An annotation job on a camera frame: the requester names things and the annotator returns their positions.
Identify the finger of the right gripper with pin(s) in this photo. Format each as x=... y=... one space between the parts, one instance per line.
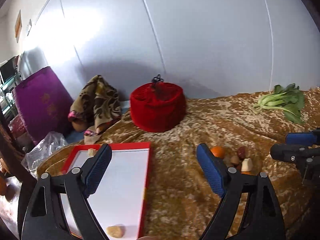
x=292 y=153
x=304 y=138

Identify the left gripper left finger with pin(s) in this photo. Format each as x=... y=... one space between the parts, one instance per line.
x=45 y=217

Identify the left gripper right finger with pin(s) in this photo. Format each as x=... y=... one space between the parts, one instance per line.
x=262 y=217

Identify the pale taro chunk cube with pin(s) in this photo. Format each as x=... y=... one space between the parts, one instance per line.
x=247 y=165

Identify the brown longan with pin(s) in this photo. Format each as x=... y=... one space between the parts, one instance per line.
x=235 y=160
x=227 y=161

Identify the pale taro chunk hexagonal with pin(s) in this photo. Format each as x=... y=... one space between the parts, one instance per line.
x=91 y=152

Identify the person's left hand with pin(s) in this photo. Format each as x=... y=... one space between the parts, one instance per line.
x=149 y=238

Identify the green bok choy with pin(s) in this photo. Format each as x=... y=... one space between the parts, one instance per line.
x=289 y=100

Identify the red jujube top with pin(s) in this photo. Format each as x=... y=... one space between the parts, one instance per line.
x=241 y=153

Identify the red jujube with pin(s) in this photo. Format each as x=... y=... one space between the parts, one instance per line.
x=241 y=153
x=239 y=167

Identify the red jujube middle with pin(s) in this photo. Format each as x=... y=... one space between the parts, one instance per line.
x=239 y=167

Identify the red white box tray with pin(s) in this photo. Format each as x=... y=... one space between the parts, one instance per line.
x=120 y=197

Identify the clear plastic bag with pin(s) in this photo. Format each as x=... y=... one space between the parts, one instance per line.
x=52 y=142

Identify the golden brown velvet cloth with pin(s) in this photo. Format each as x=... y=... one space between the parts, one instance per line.
x=180 y=202

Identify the purple gift bag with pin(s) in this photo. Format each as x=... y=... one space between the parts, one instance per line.
x=43 y=103

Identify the floral brown patterned cloth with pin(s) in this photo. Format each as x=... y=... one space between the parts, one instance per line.
x=96 y=109

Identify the red velvet drawstring pouch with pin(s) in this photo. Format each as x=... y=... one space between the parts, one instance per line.
x=157 y=106

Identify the wall picture frame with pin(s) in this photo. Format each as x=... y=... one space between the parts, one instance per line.
x=18 y=26

